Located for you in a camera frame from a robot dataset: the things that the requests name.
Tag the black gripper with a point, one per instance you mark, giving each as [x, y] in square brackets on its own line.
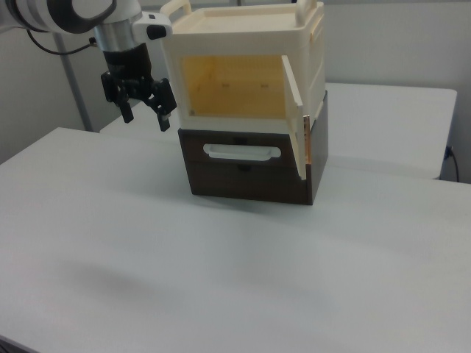
[127, 62]

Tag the grey metal post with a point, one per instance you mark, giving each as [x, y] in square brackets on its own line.
[75, 84]

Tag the cream cabinet door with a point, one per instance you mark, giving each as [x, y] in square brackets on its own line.
[294, 110]

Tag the dark brown drawer box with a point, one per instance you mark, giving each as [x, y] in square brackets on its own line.
[250, 184]

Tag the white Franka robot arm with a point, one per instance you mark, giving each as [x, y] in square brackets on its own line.
[37, 11]

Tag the cream plastic cabinet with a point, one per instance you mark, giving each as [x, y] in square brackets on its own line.
[235, 40]

